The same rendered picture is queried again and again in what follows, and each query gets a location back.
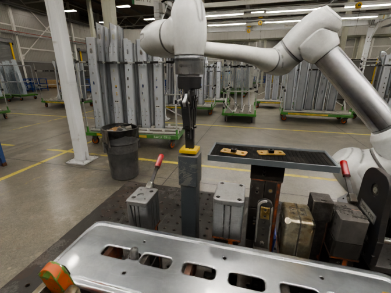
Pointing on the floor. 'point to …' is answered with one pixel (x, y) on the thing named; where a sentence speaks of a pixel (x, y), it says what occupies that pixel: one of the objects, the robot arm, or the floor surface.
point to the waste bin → (121, 149)
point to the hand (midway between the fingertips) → (189, 138)
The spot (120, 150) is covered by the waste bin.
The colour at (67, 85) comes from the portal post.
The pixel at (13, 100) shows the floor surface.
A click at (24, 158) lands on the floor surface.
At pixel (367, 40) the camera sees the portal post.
